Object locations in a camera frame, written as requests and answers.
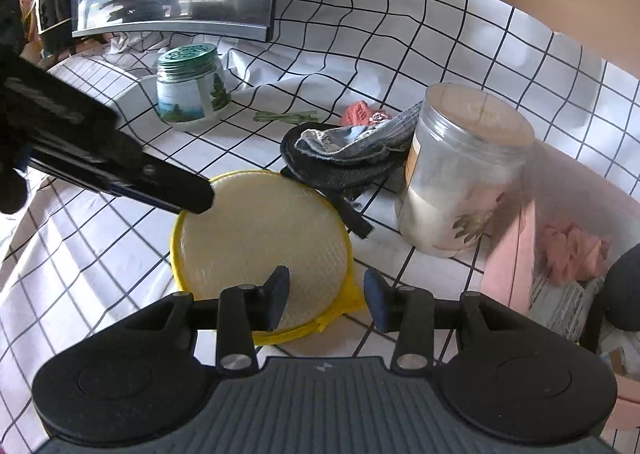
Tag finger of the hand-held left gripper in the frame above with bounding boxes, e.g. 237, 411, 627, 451
20, 126, 217, 215

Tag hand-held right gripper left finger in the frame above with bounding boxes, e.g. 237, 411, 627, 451
95, 265, 291, 378

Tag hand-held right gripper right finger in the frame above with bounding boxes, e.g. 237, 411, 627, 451
363, 267, 553, 376

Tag yellow white mesh sponge pad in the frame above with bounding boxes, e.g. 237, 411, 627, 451
170, 169, 367, 348

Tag pink cardboard box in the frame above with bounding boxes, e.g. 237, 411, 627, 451
481, 141, 640, 440

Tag white printed packet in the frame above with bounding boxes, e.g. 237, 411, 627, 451
529, 273, 607, 341

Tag pink soft cloth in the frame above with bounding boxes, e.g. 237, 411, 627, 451
542, 224, 612, 282

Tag black plush toy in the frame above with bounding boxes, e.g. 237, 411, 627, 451
594, 243, 640, 332

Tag coral red soft item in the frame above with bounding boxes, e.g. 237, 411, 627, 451
341, 102, 392, 128

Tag black round speaker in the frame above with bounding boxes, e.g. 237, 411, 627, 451
34, 0, 79, 54

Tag green lid glass jar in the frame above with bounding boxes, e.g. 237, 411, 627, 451
156, 44, 232, 131

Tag green thin plastic strip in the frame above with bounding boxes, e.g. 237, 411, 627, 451
254, 109, 319, 123

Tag clear plastic powder jar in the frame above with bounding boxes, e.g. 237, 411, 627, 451
394, 82, 537, 258

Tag dark denim fabric bundle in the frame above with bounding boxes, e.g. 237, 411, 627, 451
279, 100, 427, 240

